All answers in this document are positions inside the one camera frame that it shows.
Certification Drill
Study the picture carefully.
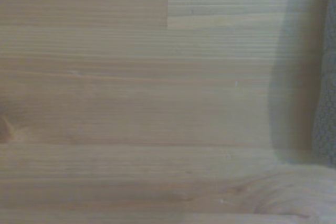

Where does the light blue terry towel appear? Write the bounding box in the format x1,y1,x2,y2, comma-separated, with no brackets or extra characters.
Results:
311,0,336,167

